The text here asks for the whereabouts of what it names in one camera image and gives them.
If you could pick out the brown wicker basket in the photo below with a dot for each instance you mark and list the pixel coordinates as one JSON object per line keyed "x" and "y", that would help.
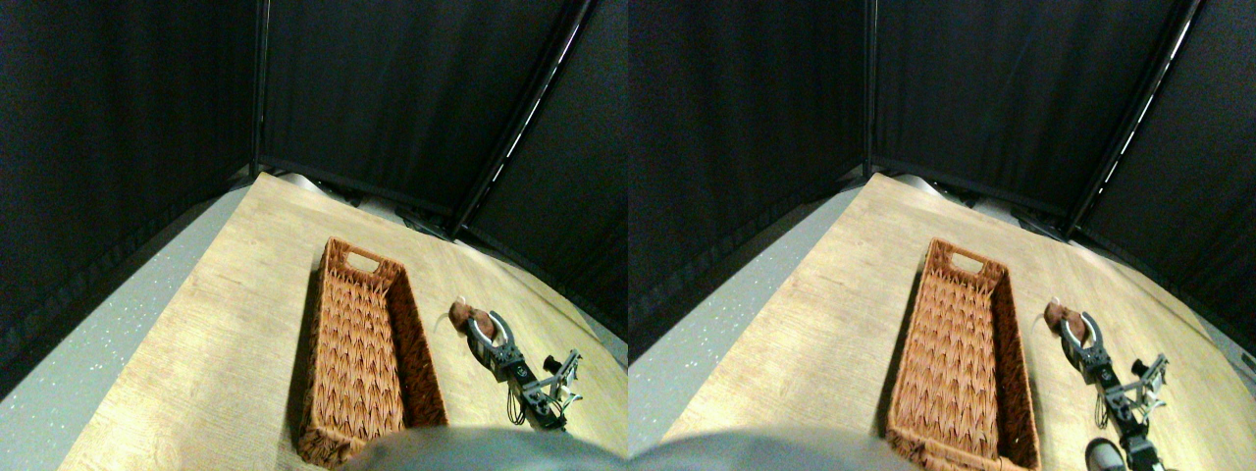
{"x": 358, "y": 353}
{"x": 957, "y": 353}

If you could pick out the black curtain stand pole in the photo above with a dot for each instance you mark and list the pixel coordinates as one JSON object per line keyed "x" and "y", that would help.
{"x": 525, "y": 118}
{"x": 260, "y": 88}
{"x": 1138, "y": 118}
{"x": 869, "y": 88}

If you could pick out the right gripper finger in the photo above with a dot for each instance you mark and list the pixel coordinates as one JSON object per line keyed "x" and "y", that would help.
{"x": 511, "y": 336}
{"x": 1103, "y": 336}
{"x": 1070, "y": 345}
{"x": 478, "y": 345}

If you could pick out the brown white-faced plush toy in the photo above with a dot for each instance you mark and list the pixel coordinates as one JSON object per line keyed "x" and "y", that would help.
{"x": 461, "y": 316}
{"x": 1058, "y": 316}

